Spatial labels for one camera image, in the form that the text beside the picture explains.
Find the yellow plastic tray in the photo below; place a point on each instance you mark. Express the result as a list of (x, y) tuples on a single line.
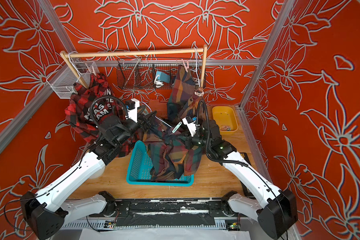
[(225, 118)]

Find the pink clothespin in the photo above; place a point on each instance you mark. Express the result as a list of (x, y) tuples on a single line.
[(186, 65)]

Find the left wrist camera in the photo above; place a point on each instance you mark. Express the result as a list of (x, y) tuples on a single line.
[(132, 109)]

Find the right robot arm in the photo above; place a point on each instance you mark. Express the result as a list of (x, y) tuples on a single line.
[(274, 209)]

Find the white tape roll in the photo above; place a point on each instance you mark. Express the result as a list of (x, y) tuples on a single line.
[(98, 173)]

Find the red brown box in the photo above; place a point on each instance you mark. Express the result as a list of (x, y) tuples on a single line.
[(160, 107)]

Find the mint green clothespin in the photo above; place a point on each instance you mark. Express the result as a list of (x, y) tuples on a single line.
[(175, 129)]

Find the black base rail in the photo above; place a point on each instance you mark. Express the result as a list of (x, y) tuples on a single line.
[(188, 212)]

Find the white mesh basket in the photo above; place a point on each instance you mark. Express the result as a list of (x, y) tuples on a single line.
[(62, 80)]

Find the black wire basket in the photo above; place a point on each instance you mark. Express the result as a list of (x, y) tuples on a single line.
[(139, 74)]

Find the wooden hanging rack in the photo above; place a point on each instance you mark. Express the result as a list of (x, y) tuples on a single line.
[(66, 57)]

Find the red black plaid shirt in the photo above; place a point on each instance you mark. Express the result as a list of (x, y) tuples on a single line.
[(84, 115)]

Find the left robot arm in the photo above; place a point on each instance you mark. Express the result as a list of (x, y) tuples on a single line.
[(46, 211)]

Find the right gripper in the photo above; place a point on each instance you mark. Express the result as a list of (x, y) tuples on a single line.
[(188, 140)]

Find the dark plaid shirt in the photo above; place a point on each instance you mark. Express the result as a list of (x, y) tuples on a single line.
[(183, 101), (170, 158)]

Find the teal plastic basket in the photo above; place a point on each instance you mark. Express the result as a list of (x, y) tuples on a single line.
[(139, 170)]

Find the teal charger with cable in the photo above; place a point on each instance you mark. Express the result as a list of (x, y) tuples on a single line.
[(161, 79)]

